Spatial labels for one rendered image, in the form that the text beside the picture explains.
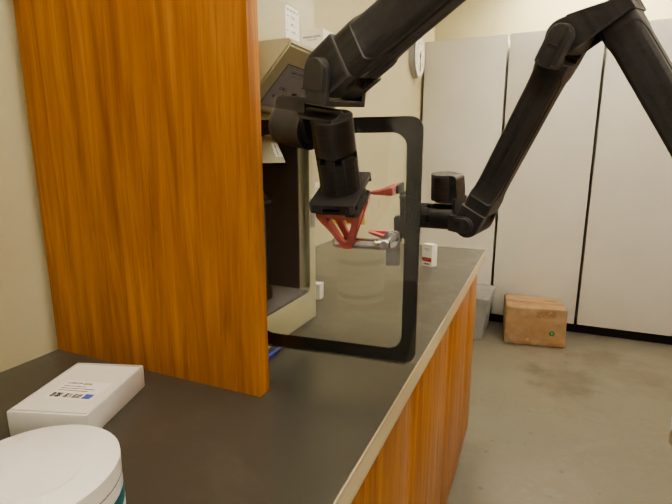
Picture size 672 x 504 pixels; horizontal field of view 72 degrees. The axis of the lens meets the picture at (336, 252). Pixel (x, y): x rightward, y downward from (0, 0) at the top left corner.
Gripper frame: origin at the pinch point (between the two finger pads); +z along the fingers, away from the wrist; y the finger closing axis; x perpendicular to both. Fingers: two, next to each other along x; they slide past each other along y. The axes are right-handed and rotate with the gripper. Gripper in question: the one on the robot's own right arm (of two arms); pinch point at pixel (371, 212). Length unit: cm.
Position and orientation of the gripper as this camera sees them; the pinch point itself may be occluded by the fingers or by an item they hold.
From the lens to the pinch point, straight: 113.0
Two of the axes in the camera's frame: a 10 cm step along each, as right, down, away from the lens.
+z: -9.1, -0.9, 4.0
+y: -0.5, -9.4, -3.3
